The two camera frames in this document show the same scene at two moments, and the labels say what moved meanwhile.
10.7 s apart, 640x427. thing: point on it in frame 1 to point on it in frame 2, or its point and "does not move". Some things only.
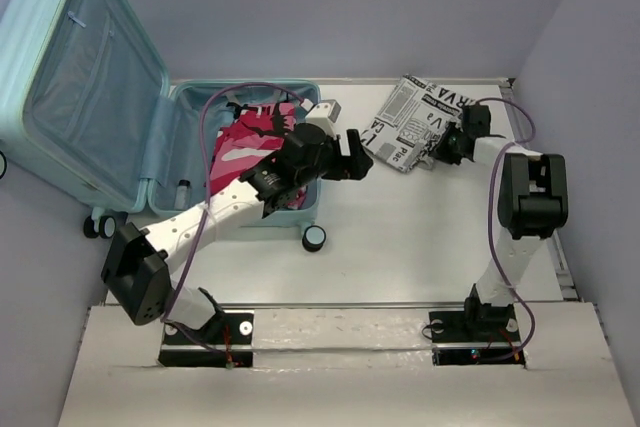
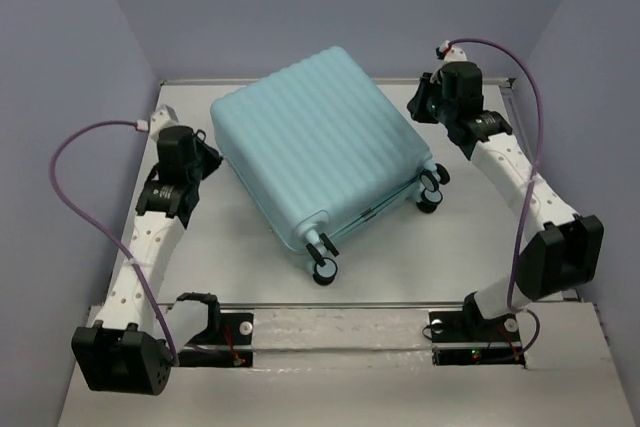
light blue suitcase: x=88 y=111 to x=318 y=151
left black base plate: x=227 y=341 does not move
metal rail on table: x=432 y=305 does not move
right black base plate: x=464 y=338 does not move
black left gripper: x=352 y=167 to x=212 y=154
